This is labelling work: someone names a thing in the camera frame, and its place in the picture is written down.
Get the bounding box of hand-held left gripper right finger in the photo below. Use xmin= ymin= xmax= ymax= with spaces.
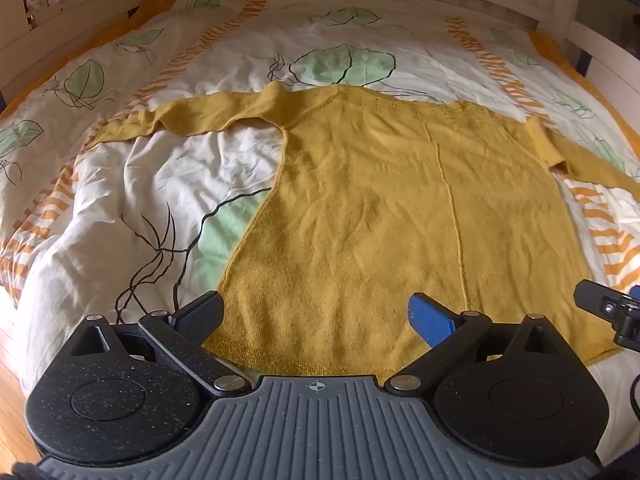
xmin=384 ymin=292 xmax=568 ymax=395

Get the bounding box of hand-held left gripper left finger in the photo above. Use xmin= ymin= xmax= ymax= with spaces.
xmin=65 ymin=291 xmax=253 ymax=396

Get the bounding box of mustard yellow knit sweater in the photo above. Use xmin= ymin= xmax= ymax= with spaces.
xmin=87 ymin=81 xmax=640 ymax=377

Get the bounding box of white leaf-print duvet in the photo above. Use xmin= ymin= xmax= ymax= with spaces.
xmin=0 ymin=0 xmax=640 ymax=396

